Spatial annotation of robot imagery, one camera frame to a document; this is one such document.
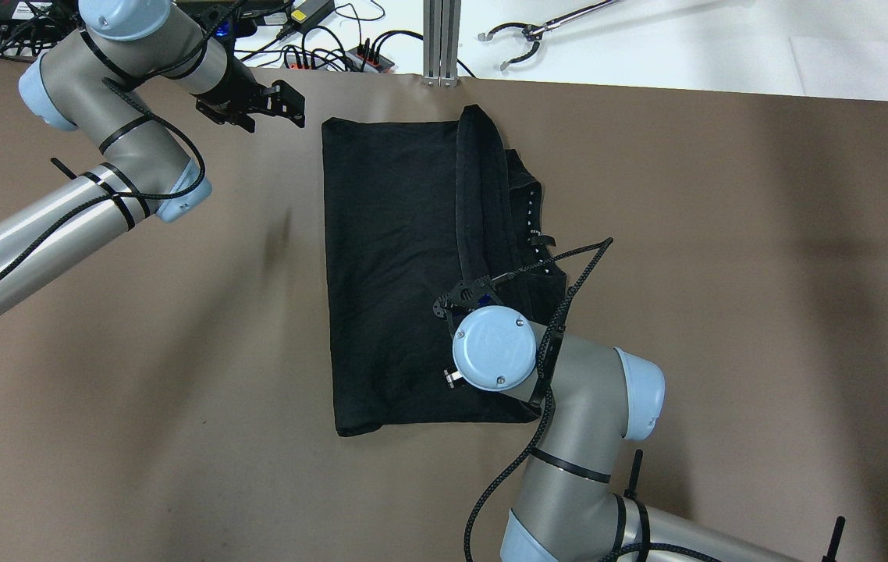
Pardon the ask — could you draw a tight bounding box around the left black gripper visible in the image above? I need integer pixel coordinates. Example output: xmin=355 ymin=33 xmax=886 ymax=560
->
xmin=195 ymin=66 xmax=306 ymax=130

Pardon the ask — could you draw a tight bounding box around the black graphic t-shirt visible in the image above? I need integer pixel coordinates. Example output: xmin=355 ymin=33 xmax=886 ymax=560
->
xmin=321 ymin=105 xmax=567 ymax=437

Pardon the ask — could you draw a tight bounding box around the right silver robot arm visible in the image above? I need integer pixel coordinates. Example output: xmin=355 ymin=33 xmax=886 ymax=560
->
xmin=499 ymin=336 xmax=786 ymax=561

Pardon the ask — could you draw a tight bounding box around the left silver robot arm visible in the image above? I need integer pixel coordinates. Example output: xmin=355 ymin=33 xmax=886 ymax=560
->
xmin=0 ymin=1 xmax=307 ymax=317

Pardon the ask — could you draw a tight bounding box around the orange black usb hub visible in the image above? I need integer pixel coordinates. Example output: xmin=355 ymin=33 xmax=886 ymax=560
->
xmin=279 ymin=45 xmax=397 ymax=74

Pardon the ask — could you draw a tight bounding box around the black power adapter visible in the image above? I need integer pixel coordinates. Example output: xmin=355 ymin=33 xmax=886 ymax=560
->
xmin=276 ymin=0 xmax=335 ymax=39

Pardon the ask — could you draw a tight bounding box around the reacher grabber tool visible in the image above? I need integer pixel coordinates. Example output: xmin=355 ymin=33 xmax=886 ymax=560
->
xmin=477 ymin=1 xmax=621 ymax=71

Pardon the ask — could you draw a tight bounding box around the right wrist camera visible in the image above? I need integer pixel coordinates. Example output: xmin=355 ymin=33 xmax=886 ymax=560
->
xmin=432 ymin=275 xmax=503 ymax=319

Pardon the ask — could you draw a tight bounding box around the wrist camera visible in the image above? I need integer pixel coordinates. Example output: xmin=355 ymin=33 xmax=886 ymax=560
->
xmin=190 ymin=4 xmax=242 ymax=44
xmin=432 ymin=275 xmax=503 ymax=319

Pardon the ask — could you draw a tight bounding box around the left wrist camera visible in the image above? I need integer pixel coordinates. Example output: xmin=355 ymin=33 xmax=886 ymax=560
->
xmin=190 ymin=4 xmax=242 ymax=44

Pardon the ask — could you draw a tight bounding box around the aluminium frame post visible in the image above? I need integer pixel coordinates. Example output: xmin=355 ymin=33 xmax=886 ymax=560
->
xmin=422 ymin=0 xmax=461 ymax=87

